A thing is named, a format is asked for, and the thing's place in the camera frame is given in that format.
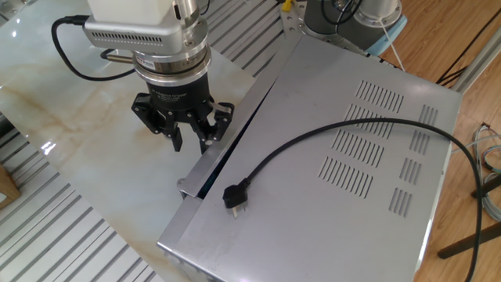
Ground black floor cables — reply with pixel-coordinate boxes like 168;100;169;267
435;6;501;87

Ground glossy marble pattern sheet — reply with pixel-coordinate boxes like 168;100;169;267
0;0;258;282

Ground dark wooden furniture legs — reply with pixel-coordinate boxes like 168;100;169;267
437;178;501;260

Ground wooden block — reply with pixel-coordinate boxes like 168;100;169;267
0;164;22;210

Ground thin white cable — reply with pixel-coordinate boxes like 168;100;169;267
377;17;405;72

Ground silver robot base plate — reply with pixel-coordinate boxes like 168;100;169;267
279;0;311;40

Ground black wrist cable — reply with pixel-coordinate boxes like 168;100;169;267
50;14;136;83

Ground black power cord with plug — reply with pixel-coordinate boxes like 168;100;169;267
222;117;485;282

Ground silver microwave door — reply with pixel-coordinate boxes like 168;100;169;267
175;35;303;201

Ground silver microwave body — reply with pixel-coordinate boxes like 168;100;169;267
156;34;463;282

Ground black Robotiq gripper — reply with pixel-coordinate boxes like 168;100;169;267
130;71;236;156

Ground coloured wire bundle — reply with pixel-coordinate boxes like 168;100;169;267
449;122;501;222

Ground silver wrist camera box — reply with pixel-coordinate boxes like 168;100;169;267
82;14;187;56

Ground aluminium profile post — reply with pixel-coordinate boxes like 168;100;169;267
449;25;501;94

